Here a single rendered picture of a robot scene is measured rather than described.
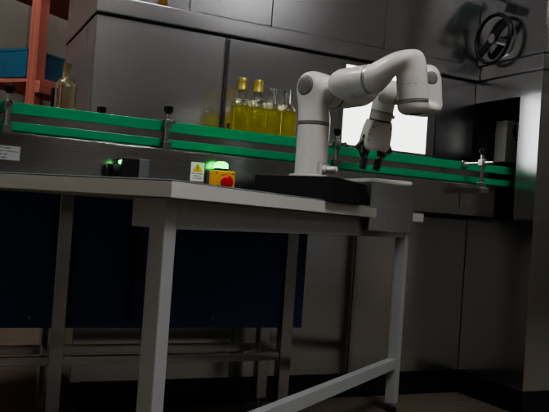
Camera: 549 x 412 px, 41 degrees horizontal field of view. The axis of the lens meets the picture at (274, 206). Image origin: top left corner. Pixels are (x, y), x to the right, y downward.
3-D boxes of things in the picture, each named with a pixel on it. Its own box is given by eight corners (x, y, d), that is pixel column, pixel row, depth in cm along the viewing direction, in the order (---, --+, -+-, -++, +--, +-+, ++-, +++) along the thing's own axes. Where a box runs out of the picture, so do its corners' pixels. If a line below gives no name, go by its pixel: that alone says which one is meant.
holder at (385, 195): (368, 208, 265) (369, 186, 265) (413, 209, 240) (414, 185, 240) (327, 205, 257) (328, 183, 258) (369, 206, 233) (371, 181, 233)
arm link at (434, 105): (375, 70, 214) (377, 122, 214) (401, 57, 193) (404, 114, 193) (427, 69, 217) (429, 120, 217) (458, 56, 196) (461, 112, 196)
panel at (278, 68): (423, 158, 301) (429, 77, 302) (427, 158, 298) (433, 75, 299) (220, 133, 262) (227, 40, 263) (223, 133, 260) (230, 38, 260)
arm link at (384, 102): (411, 83, 229) (382, 78, 228) (403, 117, 232) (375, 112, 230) (395, 80, 244) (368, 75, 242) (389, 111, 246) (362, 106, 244)
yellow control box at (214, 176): (225, 195, 231) (227, 172, 231) (234, 195, 224) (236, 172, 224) (204, 194, 228) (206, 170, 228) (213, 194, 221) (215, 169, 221)
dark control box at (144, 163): (140, 188, 219) (142, 160, 219) (148, 188, 212) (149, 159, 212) (113, 186, 215) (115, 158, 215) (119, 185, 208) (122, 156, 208)
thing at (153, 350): (398, 410, 275) (410, 221, 276) (140, 561, 143) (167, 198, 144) (375, 405, 279) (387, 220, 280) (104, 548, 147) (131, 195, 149)
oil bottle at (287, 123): (286, 166, 260) (290, 106, 261) (292, 165, 255) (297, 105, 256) (272, 164, 258) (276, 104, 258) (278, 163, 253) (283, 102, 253)
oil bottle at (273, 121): (271, 164, 258) (275, 104, 258) (278, 163, 253) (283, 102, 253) (256, 163, 256) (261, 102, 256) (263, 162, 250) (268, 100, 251)
